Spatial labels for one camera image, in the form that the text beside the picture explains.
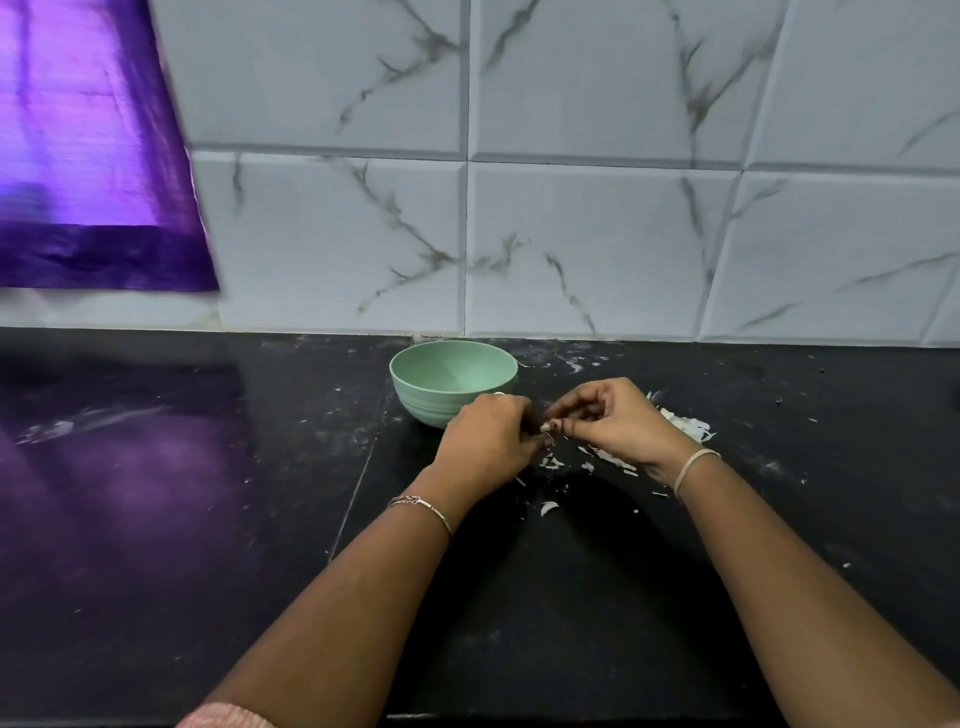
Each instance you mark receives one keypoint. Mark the person's left hand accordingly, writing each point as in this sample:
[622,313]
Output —
[483,447]

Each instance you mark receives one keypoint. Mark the person's right hand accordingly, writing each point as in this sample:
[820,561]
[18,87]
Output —
[623,420]

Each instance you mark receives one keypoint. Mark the mint green bowl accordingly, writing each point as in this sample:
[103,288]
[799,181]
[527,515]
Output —
[450,372]

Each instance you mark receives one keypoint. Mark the person's left forearm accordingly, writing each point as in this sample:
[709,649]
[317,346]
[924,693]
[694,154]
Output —
[323,623]

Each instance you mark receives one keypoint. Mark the person's right forearm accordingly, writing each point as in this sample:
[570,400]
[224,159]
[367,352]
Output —
[825,615]

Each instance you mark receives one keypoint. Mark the pile of white garlic peels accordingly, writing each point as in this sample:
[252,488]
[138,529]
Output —
[660,435]

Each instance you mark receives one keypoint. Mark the small fallen garlic piece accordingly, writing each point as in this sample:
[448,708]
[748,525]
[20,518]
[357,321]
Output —
[549,509]

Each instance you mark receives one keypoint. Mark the pink patterned left sleeve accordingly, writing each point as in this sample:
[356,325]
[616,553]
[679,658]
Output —
[225,716]

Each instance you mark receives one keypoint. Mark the purple cloth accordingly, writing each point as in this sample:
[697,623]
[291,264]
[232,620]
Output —
[90,143]

